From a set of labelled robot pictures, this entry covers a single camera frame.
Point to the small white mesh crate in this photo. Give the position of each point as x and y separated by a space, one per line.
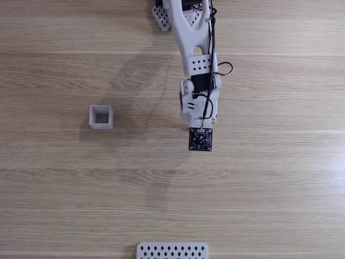
101 118

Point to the black camera circuit board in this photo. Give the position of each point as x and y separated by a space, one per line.
200 139

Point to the white perforated base plate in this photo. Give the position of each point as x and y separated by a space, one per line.
172 249

